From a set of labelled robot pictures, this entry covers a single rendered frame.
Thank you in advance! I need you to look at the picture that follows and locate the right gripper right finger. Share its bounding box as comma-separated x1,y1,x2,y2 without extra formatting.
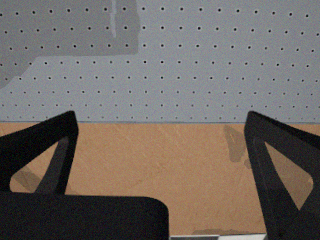
244,111,320,240

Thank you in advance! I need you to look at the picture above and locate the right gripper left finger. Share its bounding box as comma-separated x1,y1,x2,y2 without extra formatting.
0,111,79,194

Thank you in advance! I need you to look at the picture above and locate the grey flat base plate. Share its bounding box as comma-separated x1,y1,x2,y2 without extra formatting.
0,0,320,124

